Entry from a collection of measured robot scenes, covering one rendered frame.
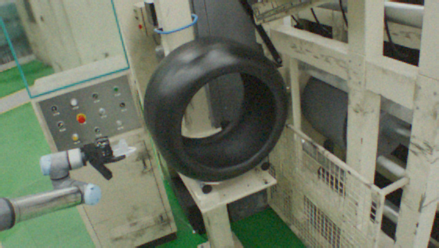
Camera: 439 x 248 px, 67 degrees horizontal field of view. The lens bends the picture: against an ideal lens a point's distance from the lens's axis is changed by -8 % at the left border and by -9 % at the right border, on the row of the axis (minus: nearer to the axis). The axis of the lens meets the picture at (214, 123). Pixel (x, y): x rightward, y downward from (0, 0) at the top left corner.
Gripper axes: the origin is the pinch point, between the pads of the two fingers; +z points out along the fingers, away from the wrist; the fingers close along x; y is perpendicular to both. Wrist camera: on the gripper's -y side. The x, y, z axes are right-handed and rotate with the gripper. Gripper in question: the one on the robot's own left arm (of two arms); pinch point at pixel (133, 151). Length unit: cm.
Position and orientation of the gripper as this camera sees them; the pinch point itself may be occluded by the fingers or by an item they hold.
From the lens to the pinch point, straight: 142.6
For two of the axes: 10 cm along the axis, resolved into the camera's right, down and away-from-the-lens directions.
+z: 9.3, -2.0, 3.2
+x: -3.8, -3.8, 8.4
